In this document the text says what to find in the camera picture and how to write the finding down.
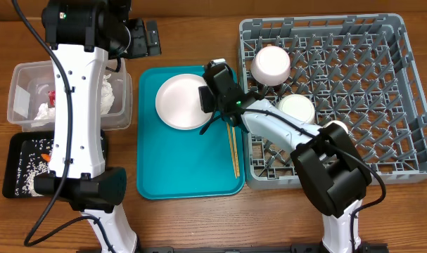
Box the large white plate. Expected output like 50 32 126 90
155 74 212 130

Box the small white bowl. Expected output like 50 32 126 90
250 46 291 86

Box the white paper napkin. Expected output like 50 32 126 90
101 74 115 115

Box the wooden chopstick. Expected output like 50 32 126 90
231 127 241 178
227 123 238 179

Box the large white bowl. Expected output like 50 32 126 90
276 94 315 124

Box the red snack wrapper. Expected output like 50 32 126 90
48 91 56 107

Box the white tissue paper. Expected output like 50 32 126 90
34 103 56 120

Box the white cup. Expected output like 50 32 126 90
323 120 349 134

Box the orange carrot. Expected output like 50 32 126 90
41 154 51 162

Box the white rice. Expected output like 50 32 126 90
14 138 53 197

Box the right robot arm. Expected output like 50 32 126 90
199 59 372 252

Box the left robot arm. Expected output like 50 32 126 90
34 1 146 252

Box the clear plastic waste bin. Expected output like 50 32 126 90
7 60 133 132

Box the grey plastic dishwasher rack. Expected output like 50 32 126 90
238 13 427 184

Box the teal plastic serving tray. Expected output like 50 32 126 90
136 65 245 200

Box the black plastic tray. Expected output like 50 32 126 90
1 130 108 199

